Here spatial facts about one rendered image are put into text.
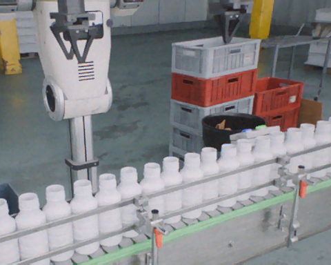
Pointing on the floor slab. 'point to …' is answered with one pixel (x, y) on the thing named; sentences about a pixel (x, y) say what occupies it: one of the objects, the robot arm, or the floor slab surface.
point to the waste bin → (210, 134)
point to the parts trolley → (294, 55)
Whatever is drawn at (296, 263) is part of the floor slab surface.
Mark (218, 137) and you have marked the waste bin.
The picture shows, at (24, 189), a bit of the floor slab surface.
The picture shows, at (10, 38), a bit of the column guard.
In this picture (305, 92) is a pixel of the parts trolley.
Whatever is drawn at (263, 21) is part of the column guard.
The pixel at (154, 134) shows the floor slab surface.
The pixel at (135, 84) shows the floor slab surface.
